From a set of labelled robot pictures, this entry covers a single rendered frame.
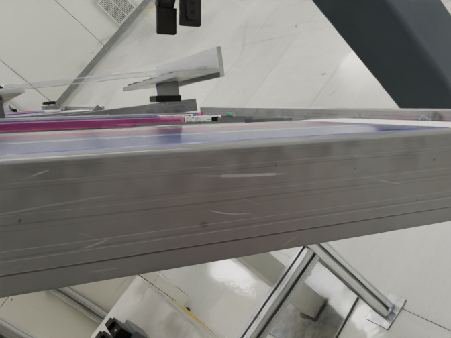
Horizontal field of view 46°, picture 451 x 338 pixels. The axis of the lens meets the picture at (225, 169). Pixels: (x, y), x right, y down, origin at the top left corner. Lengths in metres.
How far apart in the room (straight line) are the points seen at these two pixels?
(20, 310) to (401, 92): 1.29
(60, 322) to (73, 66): 6.89
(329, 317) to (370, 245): 0.24
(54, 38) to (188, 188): 8.25
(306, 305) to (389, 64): 0.68
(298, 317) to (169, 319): 0.79
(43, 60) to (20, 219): 8.20
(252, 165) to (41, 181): 0.11
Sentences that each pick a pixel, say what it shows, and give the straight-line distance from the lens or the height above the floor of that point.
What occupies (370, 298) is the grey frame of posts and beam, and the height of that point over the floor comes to 0.09.
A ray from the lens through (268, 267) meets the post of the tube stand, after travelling 1.41.
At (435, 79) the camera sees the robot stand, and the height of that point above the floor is 0.35.
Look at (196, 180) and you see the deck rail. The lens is 0.27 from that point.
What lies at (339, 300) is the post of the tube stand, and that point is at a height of 0.01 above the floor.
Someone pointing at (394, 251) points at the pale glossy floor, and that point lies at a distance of 1.53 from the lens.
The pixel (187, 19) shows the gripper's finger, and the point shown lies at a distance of 0.75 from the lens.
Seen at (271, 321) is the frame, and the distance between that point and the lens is 1.21.
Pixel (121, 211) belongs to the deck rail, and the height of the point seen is 0.96.
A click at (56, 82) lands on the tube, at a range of 1.08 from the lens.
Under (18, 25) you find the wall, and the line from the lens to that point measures 8.45.
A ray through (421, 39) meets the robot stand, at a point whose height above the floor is 0.45.
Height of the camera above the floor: 1.04
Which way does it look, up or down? 24 degrees down
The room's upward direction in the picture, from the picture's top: 48 degrees counter-clockwise
